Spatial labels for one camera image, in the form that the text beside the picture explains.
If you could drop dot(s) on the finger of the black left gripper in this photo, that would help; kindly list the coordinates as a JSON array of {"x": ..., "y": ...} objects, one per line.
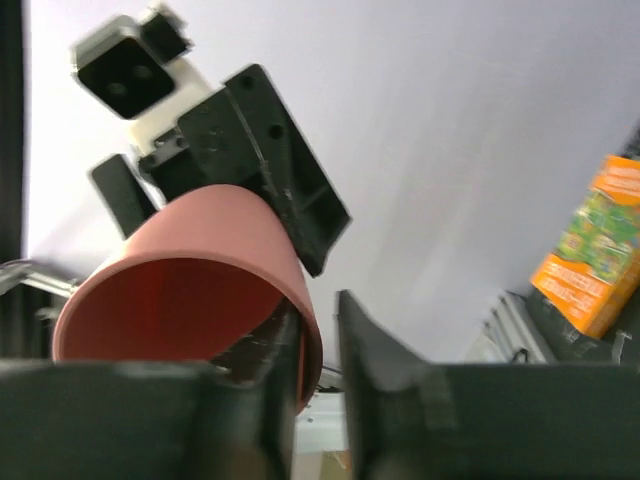
[
  {"x": 244, "y": 135},
  {"x": 123, "y": 195}
]

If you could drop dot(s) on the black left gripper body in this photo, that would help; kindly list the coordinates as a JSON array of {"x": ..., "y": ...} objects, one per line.
[{"x": 171, "y": 167}]

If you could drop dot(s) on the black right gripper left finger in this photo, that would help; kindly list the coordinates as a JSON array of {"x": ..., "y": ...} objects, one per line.
[{"x": 231, "y": 418}]

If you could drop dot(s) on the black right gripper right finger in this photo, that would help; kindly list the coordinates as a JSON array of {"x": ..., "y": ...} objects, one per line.
[{"x": 411, "y": 419}]

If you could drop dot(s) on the pink plastic cup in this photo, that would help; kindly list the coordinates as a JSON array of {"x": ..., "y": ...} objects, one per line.
[{"x": 196, "y": 277}]

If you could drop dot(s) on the orange children's book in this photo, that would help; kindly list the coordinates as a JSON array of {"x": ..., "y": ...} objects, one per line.
[{"x": 594, "y": 267}]

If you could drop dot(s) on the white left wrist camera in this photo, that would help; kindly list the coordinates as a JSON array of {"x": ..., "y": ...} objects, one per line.
[{"x": 137, "y": 68}]

